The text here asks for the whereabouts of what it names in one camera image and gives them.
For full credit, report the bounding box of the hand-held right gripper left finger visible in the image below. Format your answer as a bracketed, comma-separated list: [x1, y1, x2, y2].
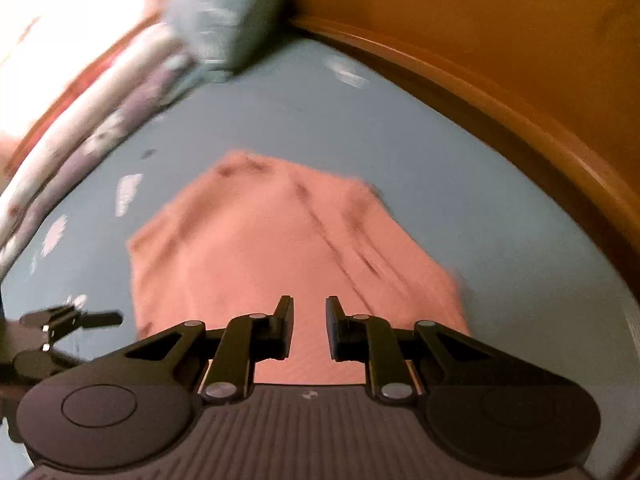
[65, 295, 295, 406]

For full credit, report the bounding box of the pink striped curtain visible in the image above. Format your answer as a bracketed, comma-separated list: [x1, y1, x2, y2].
[0, 0, 173, 166]

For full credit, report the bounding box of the blue printed pillow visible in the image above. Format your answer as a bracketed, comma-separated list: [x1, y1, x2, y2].
[165, 0, 290, 75]

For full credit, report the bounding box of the orange striped sweater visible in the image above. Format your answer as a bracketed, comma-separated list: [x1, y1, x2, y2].
[127, 149, 471, 386]

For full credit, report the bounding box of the wooden headboard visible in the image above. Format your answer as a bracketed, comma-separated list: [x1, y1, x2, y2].
[280, 0, 640, 281]

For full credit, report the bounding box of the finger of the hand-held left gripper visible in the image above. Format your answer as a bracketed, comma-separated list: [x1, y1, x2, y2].
[19, 307, 125, 347]

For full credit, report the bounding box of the folded floral quilt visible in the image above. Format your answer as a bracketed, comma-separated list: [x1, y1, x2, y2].
[0, 22, 201, 271]

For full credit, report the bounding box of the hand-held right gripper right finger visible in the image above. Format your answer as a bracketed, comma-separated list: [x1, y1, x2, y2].
[325, 296, 543, 406]

